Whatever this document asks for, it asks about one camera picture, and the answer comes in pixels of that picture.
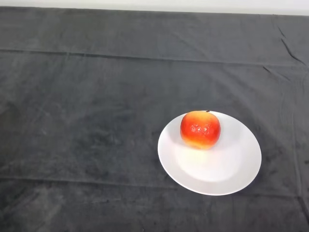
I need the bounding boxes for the red yellow apple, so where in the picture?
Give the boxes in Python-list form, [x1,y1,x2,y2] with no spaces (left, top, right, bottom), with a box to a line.
[180,110,221,149]

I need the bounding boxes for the white round plate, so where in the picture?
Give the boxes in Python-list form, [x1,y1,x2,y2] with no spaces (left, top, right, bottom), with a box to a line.
[157,111,262,196]

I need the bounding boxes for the black cloth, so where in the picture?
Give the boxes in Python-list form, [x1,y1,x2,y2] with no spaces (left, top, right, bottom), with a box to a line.
[0,6,309,232]

